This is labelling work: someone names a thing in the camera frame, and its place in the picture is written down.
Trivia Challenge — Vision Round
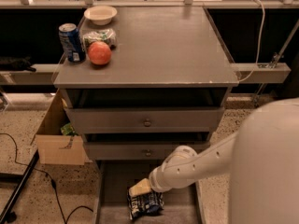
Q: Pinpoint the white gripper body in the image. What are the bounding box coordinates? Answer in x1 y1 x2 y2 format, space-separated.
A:
149 167 171 192

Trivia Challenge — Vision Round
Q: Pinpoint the blue chip bag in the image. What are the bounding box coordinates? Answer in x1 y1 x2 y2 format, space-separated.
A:
127 191 164 220

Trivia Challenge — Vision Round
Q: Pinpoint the grey bottom drawer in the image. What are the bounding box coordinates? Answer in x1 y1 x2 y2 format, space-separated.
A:
92 160 206 224

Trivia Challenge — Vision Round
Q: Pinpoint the grey drawer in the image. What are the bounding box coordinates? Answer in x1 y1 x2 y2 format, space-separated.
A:
84 132 211 161
92 160 206 224
61 88 227 134

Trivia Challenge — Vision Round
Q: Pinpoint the black object on rail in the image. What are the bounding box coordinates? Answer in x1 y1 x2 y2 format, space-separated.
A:
0 57 36 72

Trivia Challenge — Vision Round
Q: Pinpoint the white hanging cable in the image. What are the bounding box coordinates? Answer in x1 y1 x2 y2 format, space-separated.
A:
237 0 265 83

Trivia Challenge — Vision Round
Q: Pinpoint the blue soda can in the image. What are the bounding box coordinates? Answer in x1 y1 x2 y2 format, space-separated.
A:
59 23 86 63

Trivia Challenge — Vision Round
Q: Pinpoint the green packet in box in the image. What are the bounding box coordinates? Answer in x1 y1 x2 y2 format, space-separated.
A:
61 123 77 136

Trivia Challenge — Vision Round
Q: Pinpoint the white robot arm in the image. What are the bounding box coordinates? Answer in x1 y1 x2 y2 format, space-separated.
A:
127 98 299 224

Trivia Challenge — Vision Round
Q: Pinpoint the white bowl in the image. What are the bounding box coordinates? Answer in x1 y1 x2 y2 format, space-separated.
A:
84 6 118 25

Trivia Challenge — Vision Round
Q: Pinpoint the cardboard box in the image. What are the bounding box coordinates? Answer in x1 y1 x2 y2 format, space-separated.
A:
36 92 87 165

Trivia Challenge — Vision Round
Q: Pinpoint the grey top drawer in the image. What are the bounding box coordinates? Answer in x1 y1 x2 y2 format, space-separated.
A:
61 88 227 134

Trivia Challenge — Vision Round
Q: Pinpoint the black floor cable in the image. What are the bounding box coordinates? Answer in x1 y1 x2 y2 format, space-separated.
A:
0 132 94 224

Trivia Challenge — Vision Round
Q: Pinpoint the grey middle drawer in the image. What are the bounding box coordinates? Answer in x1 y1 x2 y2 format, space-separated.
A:
84 132 211 161

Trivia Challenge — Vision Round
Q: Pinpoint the red apple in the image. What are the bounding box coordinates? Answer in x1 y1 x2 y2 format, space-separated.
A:
88 41 112 65

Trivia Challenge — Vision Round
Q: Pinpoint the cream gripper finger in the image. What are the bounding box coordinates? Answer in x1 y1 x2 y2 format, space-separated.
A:
128 178 151 197

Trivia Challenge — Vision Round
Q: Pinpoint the black metal floor bar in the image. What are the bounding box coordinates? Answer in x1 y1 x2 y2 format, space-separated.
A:
0 151 39 224

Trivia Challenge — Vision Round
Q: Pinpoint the grey drawer cabinet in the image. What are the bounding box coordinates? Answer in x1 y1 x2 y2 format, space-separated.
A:
51 5 240 170

